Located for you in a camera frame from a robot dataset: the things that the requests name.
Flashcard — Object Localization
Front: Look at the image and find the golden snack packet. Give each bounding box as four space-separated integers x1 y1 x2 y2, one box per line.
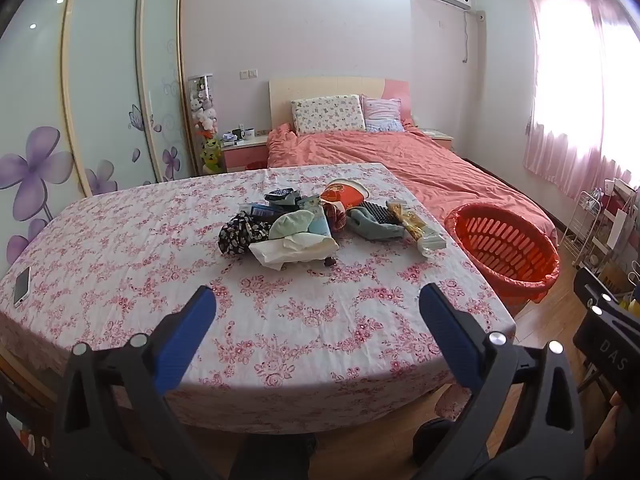
386 200 447 260

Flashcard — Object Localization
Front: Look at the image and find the pink floral tablecloth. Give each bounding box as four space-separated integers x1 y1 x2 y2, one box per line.
0 162 517 435

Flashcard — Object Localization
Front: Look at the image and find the floral pillow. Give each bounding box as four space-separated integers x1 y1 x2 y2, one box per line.
291 94 366 136

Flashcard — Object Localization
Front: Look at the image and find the white tissue paper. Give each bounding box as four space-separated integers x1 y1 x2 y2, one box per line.
248 233 340 272

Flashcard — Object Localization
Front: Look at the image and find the red plastic laundry basket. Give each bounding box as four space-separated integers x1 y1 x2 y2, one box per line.
444 203 561 307

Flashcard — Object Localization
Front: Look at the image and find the air conditioner pipe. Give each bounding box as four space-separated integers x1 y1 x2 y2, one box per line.
462 9 486 64

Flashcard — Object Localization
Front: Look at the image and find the grey green glove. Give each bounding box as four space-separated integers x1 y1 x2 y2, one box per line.
346 207 406 242

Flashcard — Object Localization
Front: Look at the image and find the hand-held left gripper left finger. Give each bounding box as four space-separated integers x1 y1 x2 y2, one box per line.
50 285 218 480

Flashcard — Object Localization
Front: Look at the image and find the dark blue box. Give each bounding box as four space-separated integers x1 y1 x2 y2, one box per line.
248 202 281 221

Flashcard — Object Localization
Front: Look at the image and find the bed with salmon duvet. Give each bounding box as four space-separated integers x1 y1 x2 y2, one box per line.
265 124 558 247

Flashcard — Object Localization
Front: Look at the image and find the pink nightstand with book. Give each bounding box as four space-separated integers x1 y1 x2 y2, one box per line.
417 129 456 154

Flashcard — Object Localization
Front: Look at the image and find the red paper cup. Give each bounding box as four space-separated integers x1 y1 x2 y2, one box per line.
320 178 371 211

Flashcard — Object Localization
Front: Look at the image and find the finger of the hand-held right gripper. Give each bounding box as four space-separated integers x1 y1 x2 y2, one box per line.
573 267 619 314

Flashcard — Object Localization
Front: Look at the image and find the person's right hand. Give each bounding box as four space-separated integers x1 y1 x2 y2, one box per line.
585 394 627 472

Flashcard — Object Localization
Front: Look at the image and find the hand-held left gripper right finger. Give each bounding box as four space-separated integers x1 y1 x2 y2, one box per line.
419 283 588 480

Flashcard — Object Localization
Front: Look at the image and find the black patterned pouch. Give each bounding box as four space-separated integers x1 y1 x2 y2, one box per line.
264 187 297 206

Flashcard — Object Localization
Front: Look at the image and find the pink nightstand with clutter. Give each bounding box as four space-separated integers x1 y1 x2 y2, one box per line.
220 134 271 174

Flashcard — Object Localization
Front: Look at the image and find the white smartphone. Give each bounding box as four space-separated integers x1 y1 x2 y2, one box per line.
13 266 32 307

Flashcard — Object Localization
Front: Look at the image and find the pink striped pillow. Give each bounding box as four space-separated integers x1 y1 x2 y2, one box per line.
361 95 405 134

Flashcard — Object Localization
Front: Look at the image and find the pink curtain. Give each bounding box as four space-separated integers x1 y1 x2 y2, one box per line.
522 0 640 202

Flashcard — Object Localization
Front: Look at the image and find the black brush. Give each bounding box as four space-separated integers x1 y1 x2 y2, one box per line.
361 200 401 226

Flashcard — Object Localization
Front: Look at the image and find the light green cloth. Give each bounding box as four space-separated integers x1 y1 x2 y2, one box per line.
268 208 316 241

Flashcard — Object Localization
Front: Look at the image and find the person's right shoe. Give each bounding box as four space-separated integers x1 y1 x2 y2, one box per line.
414 417 457 467

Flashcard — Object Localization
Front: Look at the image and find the white wire rack cart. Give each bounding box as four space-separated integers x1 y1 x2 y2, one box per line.
567 187 610 269

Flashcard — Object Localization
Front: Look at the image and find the black floral cloth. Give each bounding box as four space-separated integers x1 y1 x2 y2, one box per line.
218 211 274 257

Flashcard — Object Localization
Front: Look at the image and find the sliding wardrobe with purple flowers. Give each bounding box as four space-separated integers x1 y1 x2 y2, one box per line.
0 0 197 267

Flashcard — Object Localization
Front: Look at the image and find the light blue tube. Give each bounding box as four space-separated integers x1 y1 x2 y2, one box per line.
299 196 335 237

